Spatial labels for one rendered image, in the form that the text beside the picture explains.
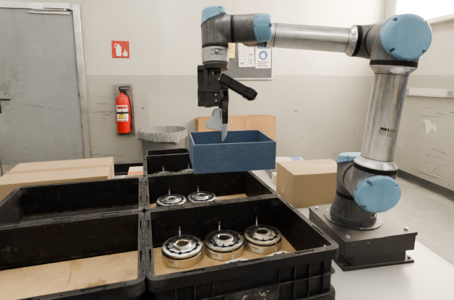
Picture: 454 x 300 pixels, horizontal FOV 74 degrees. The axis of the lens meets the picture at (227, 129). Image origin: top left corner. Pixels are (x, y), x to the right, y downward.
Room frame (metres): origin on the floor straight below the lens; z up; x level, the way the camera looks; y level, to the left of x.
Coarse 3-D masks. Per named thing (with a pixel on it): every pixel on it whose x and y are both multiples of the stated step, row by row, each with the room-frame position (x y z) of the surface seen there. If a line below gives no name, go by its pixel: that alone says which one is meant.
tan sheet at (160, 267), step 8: (160, 248) 0.74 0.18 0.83; (280, 248) 0.74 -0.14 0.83; (288, 248) 0.74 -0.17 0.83; (160, 256) 0.71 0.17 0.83; (240, 256) 0.71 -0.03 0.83; (248, 256) 0.71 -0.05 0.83; (256, 256) 0.71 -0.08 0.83; (264, 256) 0.71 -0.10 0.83; (160, 264) 0.67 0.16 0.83; (200, 264) 0.67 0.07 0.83; (208, 264) 0.67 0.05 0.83; (216, 264) 0.67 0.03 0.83; (160, 272) 0.64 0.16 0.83; (168, 272) 0.64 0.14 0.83
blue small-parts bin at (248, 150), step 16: (192, 144) 0.70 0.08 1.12; (208, 144) 0.68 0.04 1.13; (224, 144) 0.68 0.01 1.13; (240, 144) 0.69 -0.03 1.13; (256, 144) 0.70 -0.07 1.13; (272, 144) 0.70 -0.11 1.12; (192, 160) 0.72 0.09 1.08; (208, 160) 0.68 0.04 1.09; (224, 160) 0.68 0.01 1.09; (240, 160) 0.69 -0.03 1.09; (256, 160) 0.70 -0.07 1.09; (272, 160) 0.71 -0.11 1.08
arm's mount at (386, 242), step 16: (320, 208) 1.06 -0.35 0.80; (320, 224) 0.98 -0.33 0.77; (336, 224) 0.93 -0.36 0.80; (384, 224) 0.92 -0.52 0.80; (400, 224) 0.92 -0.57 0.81; (336, 240) 0.88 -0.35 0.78; (352, 240) 0.84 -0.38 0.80; (368, 240) 0.84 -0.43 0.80; (384, 240) 0.85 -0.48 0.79; (400, 240) 0.87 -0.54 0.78; (352, 256) 0.84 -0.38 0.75; (368, 256) 0.85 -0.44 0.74; (384, 256) 0.86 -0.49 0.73; (400, 256) 0.87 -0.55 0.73
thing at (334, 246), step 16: (176, 208) 0.78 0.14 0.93; (192, 208) 0.78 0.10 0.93; (288, 208) 0.78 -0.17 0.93; (272, 256) 0.55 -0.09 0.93; (288, 256) 0.55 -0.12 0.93; (304, 256) 0.56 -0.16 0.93; (320, 256) 0.57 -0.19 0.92; (336, 256) 0.58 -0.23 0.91; (176, 272) 0.50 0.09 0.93; (192, 272) 0.50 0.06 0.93; (208, 272) 0.50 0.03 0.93; (224, 272) 0.51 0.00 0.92; (240, 272) 0.52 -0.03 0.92; (256, 272) 0.53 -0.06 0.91; (160, 288) 0.48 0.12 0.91; (176, 288) 0.49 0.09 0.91
